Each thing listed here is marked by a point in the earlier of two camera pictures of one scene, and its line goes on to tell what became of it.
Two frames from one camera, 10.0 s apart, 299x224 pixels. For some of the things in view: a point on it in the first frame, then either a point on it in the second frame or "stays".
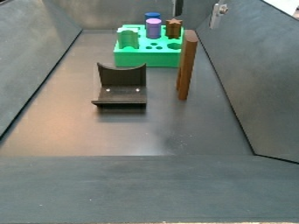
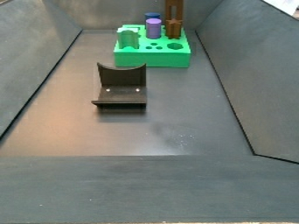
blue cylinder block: [153, 15] stays
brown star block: [173, 28] stays
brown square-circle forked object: [186, 64] -> [173, 28]
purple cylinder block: [154, 28] stays
